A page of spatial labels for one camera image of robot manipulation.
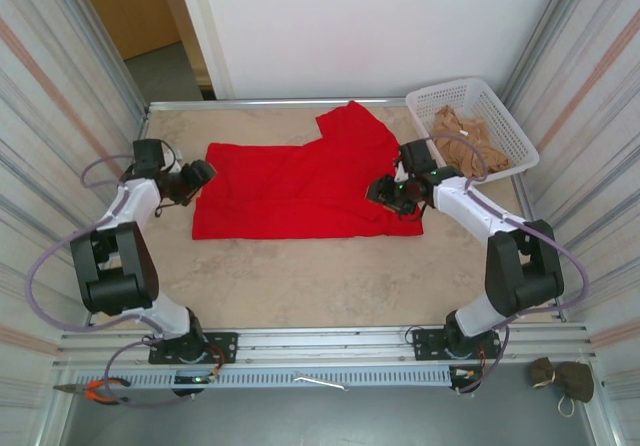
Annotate brown wooden door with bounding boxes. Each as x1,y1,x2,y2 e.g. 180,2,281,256
72,0,182,62

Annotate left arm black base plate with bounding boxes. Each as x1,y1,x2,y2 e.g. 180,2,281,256
148,331,239,366

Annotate tan cloth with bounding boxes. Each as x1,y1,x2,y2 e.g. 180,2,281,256
430,106,512,181

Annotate aluminium mounting rail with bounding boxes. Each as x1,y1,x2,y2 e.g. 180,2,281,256
57,321,597,370

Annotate white plastic basket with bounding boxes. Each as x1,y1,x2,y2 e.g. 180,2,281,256
405,76,541,190

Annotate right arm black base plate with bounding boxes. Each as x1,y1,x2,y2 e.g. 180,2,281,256
411,326,503,362

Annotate small brown cloth pouch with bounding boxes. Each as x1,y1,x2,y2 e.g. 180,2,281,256
529,357,558,391

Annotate metal hex key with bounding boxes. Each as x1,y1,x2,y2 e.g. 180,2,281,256
292,371,351,394

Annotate grey slotted cable duct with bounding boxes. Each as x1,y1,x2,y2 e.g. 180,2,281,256
118,365,454,389

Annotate red t-shirt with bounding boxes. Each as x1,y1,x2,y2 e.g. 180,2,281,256
192,99,425,242

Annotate orange handled pliers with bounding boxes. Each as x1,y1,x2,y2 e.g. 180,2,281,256
52,378,132,407

